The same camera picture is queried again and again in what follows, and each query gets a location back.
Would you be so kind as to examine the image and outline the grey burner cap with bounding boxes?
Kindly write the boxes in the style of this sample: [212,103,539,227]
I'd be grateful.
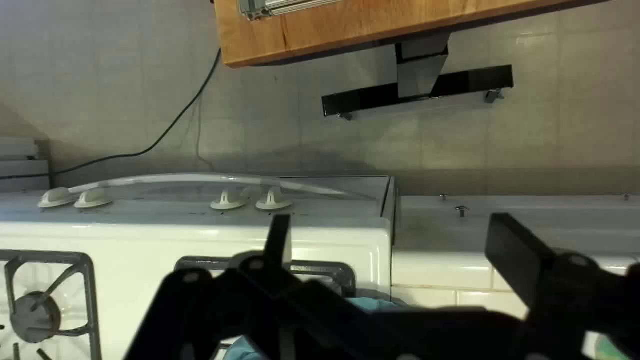
[8,290,64,345]

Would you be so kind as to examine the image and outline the white gas stove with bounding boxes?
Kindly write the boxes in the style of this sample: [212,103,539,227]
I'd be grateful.
[0,174,396,360]

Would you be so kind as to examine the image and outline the white stove knob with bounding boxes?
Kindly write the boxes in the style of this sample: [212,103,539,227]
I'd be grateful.
[253,187,293,214]
[71,188,113,213]
[209,190,247,214]
[35,187,75,213]

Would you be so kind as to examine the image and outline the black stove grate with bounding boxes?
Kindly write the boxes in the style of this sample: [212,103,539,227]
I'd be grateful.
[0,250,103,360]

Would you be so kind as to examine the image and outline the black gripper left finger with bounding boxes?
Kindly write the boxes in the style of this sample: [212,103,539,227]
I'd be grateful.
[122,213,376,360]

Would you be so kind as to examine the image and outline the blue towel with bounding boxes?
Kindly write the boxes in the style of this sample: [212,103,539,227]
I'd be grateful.
[226,294,405,360]

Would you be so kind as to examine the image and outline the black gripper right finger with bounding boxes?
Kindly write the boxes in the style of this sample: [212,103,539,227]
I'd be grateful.
[484,213,640,360]

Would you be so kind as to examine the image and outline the black table foot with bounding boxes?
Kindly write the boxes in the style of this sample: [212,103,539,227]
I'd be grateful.
[319,33,516,123]

